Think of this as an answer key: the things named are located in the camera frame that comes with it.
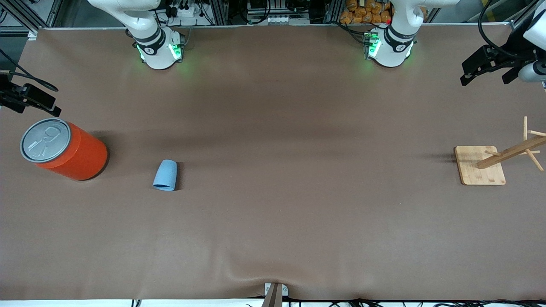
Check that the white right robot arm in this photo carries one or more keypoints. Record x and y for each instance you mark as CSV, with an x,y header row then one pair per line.
x,y
158,51

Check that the orange snack packets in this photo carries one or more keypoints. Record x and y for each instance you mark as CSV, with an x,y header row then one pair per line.
x,y
362,10

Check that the white terminal strip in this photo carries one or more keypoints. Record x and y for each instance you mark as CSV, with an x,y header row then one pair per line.
x,y
279,19

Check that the white power strip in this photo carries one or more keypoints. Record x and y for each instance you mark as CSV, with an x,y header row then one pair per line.
x,y
183,10

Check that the aluminium frame structure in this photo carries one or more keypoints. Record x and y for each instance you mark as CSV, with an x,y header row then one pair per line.
x,y
42,13

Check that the light blue plastic cup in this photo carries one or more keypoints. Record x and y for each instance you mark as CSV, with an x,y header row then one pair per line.
x,y
165,175

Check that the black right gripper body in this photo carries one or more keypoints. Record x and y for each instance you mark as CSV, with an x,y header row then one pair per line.
x,y
9,96

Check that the orange can with silver lid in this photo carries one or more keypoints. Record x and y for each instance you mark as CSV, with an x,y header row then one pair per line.
x,y
81,157

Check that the camera mount post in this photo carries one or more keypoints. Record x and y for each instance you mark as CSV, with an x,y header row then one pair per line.
x,y
273,296

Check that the wooden mug rack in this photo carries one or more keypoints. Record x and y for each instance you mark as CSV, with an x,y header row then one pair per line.
x,y
477,170

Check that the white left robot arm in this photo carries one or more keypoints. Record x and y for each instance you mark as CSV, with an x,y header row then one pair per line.
x,y
392,47

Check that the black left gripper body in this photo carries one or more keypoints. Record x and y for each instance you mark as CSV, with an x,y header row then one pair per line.
x,y
510,56

